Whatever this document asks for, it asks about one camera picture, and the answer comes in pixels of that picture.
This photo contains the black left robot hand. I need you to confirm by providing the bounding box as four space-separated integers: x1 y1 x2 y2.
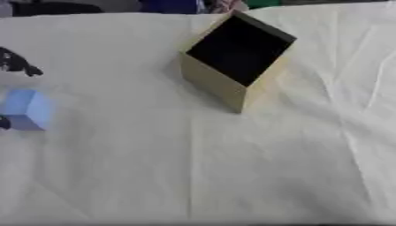
0 46 45 131

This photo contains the light blue cube block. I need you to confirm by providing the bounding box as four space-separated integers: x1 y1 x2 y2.
0 89 56 132

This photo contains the tan cardboard box black inside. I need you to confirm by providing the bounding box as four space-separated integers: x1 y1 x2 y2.
178 9 299 115

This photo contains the black background object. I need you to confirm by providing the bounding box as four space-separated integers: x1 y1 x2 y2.
7 1 105 18

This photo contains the dark blue background object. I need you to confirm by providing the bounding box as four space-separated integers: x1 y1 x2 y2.
137 0 206 15

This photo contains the red patterned background object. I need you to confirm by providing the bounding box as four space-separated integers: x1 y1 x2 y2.
204 0 251 14

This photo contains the green background object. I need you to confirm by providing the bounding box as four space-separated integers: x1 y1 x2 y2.
242 0 286 10

